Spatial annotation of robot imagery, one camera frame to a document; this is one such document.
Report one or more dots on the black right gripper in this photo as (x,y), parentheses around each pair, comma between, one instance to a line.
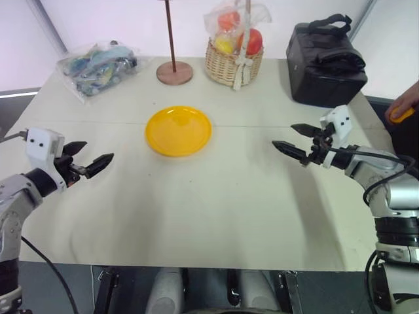
(320,144)

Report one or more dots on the grey rounded shape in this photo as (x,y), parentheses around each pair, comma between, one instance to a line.
(163,291)

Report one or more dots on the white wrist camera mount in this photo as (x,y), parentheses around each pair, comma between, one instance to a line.
(341,120)
(41,142)

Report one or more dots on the wooden stand with pole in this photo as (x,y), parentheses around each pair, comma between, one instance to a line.
(174,73)

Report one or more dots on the yellow fruit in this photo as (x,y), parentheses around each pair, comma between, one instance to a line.
(224,44)

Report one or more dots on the clear plastic fruit bag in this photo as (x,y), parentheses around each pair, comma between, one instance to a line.
(262,13)

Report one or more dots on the red orange apple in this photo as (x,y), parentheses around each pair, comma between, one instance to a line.
(253,41)

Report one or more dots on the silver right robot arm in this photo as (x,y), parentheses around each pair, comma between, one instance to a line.
(393,193)

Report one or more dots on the orange round fruit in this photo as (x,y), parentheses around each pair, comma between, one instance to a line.
(229,19)

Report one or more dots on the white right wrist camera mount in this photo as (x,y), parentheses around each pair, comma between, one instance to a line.
(341,120)

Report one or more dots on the black table frame bracket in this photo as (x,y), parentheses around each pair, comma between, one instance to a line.
(289,291)
(108,289)

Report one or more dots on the clear bag of colourful items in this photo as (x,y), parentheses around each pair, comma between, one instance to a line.
(98,70)

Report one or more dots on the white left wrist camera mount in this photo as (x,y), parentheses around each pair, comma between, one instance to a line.
(41,142)

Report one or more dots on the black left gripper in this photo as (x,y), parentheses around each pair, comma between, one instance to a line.
(66,167)

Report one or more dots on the yellow round plate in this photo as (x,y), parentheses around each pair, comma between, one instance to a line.
(178,131)

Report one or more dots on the person's bare hand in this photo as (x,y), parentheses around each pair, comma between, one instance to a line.
(407,98)

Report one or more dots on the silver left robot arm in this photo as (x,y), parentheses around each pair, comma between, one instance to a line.
(16,196)

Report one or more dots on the black fabric bag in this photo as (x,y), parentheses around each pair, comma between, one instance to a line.
(324,72)

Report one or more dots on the woven wicker basket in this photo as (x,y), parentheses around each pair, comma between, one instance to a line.
(222,68)

